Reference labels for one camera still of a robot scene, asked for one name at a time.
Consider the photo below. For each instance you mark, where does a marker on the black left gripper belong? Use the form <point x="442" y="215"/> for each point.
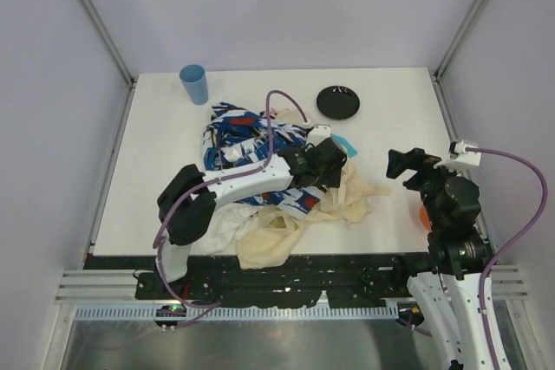
<point x="329" y="157"/>

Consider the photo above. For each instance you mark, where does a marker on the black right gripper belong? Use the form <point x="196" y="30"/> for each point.
<point x="413" y="169"/>

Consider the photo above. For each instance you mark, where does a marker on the teal cloth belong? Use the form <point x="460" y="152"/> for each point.
<point x="349" y="149"/>

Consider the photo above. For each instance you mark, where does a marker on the cream cloth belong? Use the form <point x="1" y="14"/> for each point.
<point x="272" y="236"/>

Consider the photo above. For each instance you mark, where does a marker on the blue white red patterned cloth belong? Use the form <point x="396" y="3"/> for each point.
<point x="238" y="137"/>

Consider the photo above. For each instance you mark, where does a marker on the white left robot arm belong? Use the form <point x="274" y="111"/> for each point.
<point x="188" y="203"/>

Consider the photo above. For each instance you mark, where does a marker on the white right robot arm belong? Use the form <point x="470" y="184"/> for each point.
<point x="451" y="285"/>

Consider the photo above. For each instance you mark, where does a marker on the orange plastic cup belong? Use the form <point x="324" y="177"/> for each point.
<point x="424" y="218"/>

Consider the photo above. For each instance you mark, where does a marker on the black round plate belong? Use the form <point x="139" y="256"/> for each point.
<point x="338" y="102"/>

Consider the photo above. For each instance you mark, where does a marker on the blue plastic cup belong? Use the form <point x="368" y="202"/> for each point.
<point x="193" y="79"/>

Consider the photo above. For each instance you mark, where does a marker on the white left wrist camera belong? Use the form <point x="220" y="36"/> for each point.
<point x="317" y="134"/>

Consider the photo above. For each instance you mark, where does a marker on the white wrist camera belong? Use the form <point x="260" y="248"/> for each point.
<point x="460" y="156"/>
<point x="317" y="134"/>

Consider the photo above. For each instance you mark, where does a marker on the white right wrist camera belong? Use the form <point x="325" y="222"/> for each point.
<point x="460" y="156"/>

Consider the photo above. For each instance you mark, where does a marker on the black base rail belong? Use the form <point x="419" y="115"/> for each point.
<point x="347" y="280"/>

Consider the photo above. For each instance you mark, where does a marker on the white slotted cable duct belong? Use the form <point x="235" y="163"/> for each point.
<point x="158" y="312"/>

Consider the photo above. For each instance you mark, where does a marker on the right aluminium frame post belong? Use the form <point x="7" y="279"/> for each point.
<point x="472" y="16"/>

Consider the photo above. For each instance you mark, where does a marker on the aluminium frame post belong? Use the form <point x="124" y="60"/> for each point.
<point x="106" y="39"/>
<point x="472" y="16"/>

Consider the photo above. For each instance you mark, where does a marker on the left aluminium frame post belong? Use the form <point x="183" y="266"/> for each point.
<point x="106" y="39"/>

